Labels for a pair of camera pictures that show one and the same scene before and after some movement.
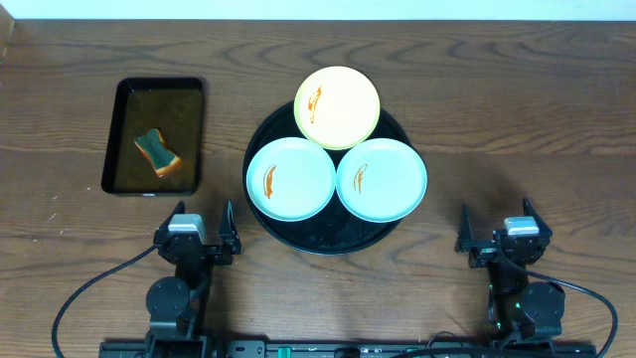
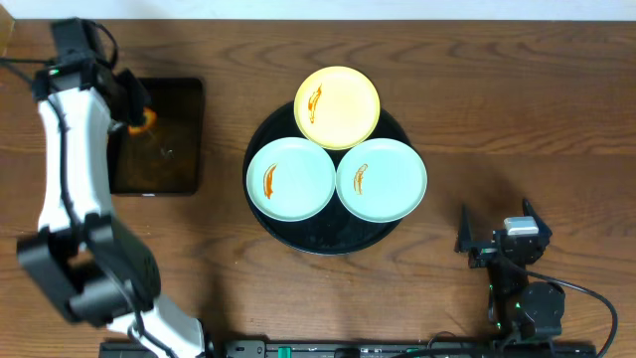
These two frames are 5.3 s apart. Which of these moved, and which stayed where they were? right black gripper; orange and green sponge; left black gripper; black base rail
Moved: orange and green sponge; left black gripper
Stayed: right black gripper; black base rail
